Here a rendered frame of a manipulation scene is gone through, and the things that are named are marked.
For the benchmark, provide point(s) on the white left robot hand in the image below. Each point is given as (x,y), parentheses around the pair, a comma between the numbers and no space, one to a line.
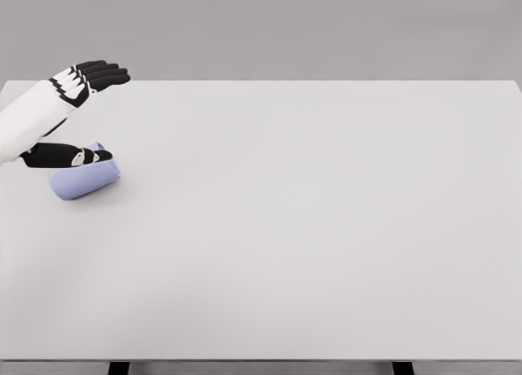
(36,110)

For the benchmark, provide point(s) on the lavender plastic cup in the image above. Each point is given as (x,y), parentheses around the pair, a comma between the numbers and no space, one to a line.
(87,183)

